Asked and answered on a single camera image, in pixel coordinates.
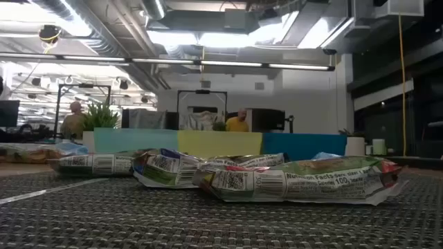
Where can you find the granola bar dark blue-green wrapper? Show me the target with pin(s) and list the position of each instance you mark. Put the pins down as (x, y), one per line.
(166, 169)

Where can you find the grey cloth cover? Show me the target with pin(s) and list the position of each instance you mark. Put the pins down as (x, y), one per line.
(143, 119)

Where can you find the grey woven mat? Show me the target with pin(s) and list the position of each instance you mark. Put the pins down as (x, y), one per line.
(138, 224)

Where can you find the teal plastic bin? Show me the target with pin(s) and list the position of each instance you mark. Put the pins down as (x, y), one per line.
(135, 140)

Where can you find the granola bar red green wrapper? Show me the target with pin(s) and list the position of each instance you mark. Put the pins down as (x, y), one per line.
(297, 180)

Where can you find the white stick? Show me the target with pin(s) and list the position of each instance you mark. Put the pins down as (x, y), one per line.
(52, 190)

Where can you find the person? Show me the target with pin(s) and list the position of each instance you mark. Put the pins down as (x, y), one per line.
(72, 121)
(237, 124)

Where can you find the white cylindrical container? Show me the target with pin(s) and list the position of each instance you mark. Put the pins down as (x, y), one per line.
(379, 147)

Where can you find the black ceiling device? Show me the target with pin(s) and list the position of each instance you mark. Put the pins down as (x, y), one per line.
(50, 33)

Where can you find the granola bar white teal wrapper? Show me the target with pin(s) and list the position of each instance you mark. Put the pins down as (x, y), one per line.
(31, 152)

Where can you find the green plant in white pot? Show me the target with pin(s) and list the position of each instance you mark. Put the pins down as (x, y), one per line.
(100, 117)

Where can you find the black stand frame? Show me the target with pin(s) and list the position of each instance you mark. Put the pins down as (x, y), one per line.
(84, 85)
(202, 91)

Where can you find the black monitor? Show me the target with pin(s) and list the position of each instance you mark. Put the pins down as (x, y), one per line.
(268, 119)
(8, 112)

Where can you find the pale cloth cover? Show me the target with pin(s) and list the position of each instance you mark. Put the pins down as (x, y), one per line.
(199, 121)

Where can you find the long ceiling light bar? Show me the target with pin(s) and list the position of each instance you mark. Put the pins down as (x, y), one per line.
(166, 61)

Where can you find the yellow plastic bin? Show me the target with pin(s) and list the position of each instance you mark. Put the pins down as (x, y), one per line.
(221, 143)

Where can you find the dark blue plastic bin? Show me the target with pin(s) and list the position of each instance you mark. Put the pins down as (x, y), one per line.
(304, 145)

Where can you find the small succulent in white pot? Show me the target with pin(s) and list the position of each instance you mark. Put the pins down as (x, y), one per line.
(354, 145)

